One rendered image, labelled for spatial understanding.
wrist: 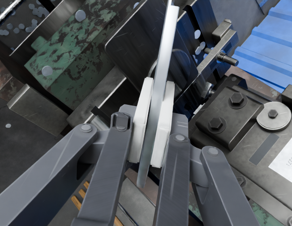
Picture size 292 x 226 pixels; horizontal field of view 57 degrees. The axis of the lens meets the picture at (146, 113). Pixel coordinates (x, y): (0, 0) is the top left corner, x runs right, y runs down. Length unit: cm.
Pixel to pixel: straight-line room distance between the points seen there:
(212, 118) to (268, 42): 178
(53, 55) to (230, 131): 42
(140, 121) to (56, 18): 81
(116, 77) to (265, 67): 159
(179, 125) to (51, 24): 80
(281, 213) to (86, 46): 47
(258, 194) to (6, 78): 51
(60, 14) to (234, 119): 65
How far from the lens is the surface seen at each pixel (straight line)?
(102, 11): 67
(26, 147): 151
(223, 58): 74
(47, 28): 94
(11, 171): 157
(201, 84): 70
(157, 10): 52
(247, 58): 218
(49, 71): 60
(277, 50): 220
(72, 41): 66
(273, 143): 52
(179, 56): 59
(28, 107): 62
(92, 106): 63
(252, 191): 46
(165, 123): 16
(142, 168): 22
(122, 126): 15
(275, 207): 45
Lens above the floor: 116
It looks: 40 degrees down
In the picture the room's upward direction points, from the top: 127 degrees clockwise
